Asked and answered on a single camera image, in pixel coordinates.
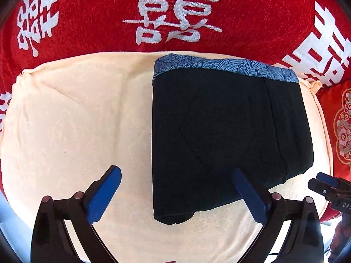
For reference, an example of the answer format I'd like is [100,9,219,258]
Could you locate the black pants blue waistband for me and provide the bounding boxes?
[152,53,313,225]

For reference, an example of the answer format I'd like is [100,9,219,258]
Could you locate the red embroidered pillow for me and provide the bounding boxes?
[315,80,351,222]

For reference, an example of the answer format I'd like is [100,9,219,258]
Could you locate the cream towel cushion cover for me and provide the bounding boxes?
[0,50,334,263]

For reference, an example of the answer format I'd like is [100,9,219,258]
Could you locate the red sofa cover white characters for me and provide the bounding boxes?
[1,0,350,115]

